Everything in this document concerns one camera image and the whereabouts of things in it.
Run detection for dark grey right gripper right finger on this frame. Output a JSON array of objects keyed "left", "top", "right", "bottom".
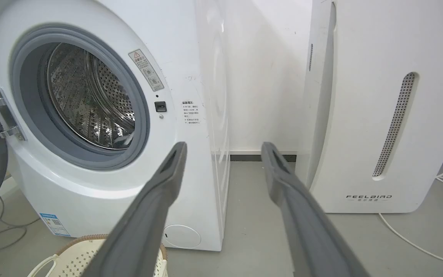
[{"left": 261, "top": 142, "right": 371, "bottom": 277}]

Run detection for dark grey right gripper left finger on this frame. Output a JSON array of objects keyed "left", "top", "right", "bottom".
[{"left": 81, "top": 142, "right": 188, "bottom": 277}]

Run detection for cream perforated laundry basket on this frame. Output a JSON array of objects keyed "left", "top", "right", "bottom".
[{"left": 27, "top": 234, "right": 168, "bottom": 277}]

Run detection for white front-load washing machine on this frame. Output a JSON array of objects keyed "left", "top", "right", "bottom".
[{"left": 0, "top": 0, "right": 231, "bottom": 252}]

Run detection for white Feelbird air purifier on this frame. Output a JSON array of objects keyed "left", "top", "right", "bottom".
[{"left": 295, "top": 0, "right": 443, "bottom": 214}]

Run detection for white power cable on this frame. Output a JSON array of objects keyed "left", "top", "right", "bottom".
[{"left": 378, "top": 150, "right": 443, "bottom": 264}]

